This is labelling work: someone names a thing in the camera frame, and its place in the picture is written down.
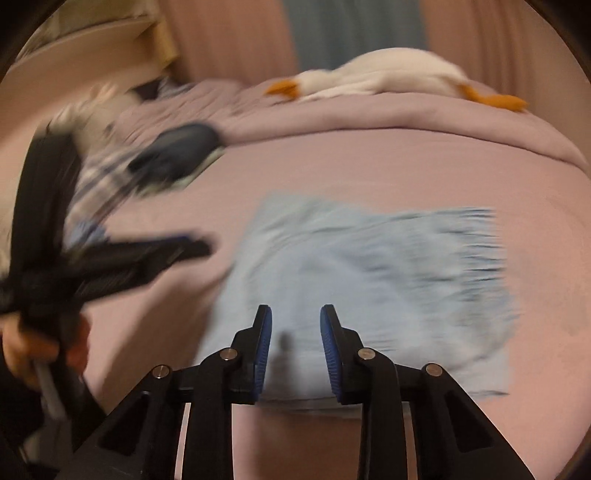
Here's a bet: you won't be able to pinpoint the white goose plush toy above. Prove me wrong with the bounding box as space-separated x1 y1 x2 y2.
266 47 528 112

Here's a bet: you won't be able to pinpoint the light blue denim pants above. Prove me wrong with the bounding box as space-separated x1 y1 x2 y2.
197 194 517 417

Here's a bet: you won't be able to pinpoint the pink curtain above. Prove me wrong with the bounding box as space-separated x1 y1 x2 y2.
160 1 590 152

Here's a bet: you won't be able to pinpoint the cream headboard shelf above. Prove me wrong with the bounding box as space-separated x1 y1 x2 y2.
1 1 179 106

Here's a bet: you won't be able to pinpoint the blue-grey curtain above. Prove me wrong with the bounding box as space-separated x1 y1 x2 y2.
283 0 428 70

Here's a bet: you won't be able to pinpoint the lilac duvet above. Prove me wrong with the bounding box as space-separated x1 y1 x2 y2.
113 79 590 173

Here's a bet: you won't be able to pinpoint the dark blue folded jeans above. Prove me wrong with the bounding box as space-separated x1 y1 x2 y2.
127 123 223 187

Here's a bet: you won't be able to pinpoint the plaid pillow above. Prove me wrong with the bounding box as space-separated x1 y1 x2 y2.
64 147 141 247

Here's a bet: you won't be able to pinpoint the person's left hand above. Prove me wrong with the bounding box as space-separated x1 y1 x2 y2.
1 314 91 391

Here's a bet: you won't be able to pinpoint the small plush toy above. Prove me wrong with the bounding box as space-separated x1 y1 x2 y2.
46 83 126 150

